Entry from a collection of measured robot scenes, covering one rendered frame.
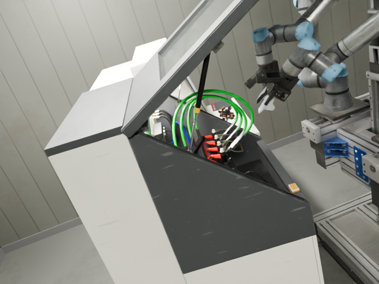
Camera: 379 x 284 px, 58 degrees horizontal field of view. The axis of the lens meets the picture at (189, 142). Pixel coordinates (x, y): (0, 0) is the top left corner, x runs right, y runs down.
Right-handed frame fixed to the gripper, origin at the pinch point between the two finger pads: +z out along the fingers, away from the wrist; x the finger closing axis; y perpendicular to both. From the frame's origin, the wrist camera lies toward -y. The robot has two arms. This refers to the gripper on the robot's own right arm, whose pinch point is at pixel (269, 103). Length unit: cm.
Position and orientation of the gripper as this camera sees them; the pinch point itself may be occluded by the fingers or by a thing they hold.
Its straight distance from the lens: 173.2
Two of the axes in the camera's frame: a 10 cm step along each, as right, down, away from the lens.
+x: -1.0, -4.0, 9.1
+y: 9.5, -3.0, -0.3
